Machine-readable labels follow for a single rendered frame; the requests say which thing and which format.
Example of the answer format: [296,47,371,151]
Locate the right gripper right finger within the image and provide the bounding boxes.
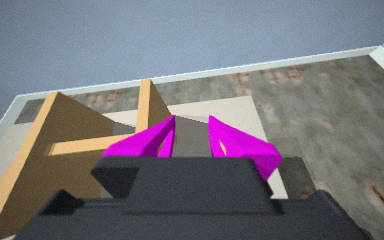
[208,115,282,180]

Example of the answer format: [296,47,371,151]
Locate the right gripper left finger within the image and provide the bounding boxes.
[102,116,176,157]

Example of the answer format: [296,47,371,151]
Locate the tan wooden board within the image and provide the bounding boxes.
[135,78,171,134]
[0,91,115,240]

